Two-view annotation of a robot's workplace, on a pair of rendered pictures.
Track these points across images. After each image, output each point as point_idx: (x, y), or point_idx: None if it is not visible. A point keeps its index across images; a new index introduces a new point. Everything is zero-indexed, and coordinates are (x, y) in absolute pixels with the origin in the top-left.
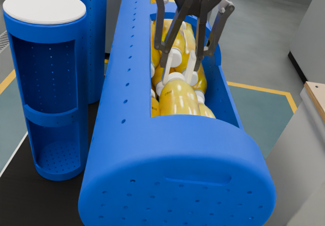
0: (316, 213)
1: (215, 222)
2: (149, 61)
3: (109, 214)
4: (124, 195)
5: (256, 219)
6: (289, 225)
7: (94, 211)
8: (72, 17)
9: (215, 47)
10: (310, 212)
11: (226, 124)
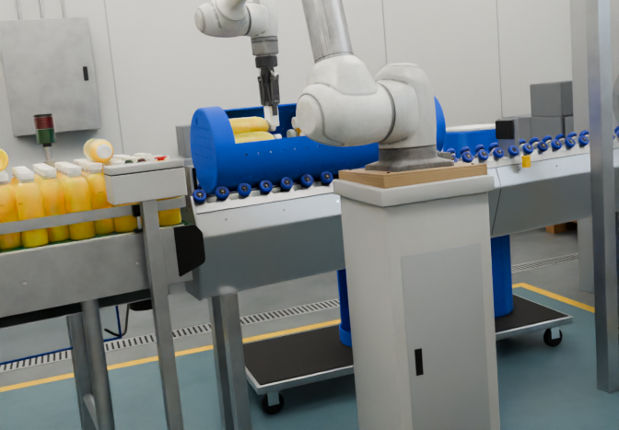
0: (353, 276)
1: (208, 155)
2: (250, 107)
3: (193, 151)
4: (193, 136)
5: (214, 151)
6: (349, 303)
7: (192, 149)
8: None
9: (273, 98)
10: (350, 273)
11: (220, 108)
